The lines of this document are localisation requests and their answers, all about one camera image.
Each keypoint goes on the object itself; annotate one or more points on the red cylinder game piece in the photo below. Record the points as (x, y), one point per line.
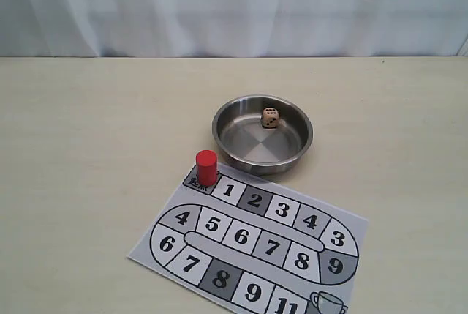
(206, 162)

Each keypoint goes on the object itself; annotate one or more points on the beige wooden die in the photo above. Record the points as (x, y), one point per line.
(270, 118)

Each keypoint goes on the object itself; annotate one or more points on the round stainless steel bowl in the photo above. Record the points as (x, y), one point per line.
(248, 146)

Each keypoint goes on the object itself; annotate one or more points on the printed paper game board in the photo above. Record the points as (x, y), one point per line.
(253, 246)

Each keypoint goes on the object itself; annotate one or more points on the white curtain backdrop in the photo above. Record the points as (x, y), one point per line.
(233, 28)

